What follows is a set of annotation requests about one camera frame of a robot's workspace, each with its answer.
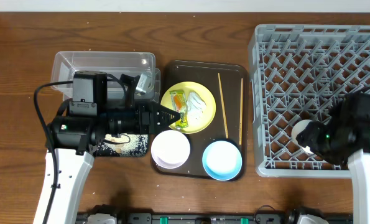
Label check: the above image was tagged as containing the white cup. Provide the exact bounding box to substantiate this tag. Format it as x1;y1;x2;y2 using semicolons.
291;119;313;154

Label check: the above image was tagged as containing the grey plastic dishwasher rack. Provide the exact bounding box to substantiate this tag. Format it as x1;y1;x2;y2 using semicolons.
248;24;370;179

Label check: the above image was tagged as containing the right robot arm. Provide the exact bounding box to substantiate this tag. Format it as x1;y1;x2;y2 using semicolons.
291;91;370;223

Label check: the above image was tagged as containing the left wooden chopstick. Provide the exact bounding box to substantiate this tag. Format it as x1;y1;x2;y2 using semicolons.
218;73;229;139

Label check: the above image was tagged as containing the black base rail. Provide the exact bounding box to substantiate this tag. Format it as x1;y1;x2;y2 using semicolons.
75;205;353;224

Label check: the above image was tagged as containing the yellow round plate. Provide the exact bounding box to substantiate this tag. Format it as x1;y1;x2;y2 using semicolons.
160;82;216;134

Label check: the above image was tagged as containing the clear plastic bin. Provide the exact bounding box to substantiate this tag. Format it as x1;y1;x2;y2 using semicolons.
51;51;160;102

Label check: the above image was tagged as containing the dark brown serving tray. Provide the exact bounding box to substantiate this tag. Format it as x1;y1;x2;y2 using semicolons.
151;60;249;181

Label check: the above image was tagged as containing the light blue bowl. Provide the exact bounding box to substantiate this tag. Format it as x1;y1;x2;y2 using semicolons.
201;141;243;181

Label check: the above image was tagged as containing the right wooden chopstick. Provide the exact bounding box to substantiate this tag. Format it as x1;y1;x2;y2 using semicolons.
239;78;244;146

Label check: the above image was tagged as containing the green orange snack wrapper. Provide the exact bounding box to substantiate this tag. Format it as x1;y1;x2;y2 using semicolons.
170;90;188;129

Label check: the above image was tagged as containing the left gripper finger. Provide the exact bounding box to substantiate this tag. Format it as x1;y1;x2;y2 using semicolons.
149;116;180;134
149;102;180;120

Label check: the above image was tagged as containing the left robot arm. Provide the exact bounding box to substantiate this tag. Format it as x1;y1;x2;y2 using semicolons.
34;71;180;223

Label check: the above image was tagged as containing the pink white bowl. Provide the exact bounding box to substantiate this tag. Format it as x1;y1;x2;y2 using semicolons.
151;130;190;169

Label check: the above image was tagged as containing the black tray with rice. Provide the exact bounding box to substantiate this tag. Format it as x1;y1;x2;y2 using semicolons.
96;134;149;157

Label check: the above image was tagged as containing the wooden chopstick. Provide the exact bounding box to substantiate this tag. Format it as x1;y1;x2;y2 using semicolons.
239;78;244;146
218;73;229;139

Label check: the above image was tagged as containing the crumpled white tissue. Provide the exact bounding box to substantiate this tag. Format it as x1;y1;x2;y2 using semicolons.
187;91;206;121

